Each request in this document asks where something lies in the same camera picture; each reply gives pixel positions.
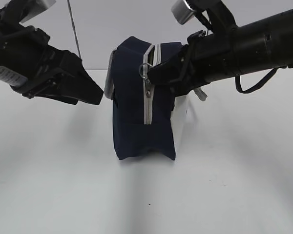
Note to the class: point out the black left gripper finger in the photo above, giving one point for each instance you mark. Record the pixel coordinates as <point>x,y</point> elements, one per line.
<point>54,87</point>
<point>86,89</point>

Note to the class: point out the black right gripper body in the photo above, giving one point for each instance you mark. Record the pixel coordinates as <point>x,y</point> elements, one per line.
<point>203,60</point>

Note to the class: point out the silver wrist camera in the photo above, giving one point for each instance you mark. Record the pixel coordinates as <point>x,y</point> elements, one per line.
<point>185,10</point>
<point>35,7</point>

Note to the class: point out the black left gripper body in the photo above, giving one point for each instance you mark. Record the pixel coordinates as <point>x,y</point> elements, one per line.
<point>25,54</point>

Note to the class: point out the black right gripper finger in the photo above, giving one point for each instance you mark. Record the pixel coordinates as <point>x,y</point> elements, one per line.
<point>175,71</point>

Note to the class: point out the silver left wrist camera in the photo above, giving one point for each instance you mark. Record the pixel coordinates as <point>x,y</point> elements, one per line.
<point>35,7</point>

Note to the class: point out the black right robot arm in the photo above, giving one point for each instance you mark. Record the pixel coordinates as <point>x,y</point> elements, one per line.
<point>251,54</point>

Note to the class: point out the navy insulated lunch bag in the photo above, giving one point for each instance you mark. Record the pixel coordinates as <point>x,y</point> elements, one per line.
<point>143,114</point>

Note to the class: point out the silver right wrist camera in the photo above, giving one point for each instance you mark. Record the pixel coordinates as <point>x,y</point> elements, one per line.
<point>185,10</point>

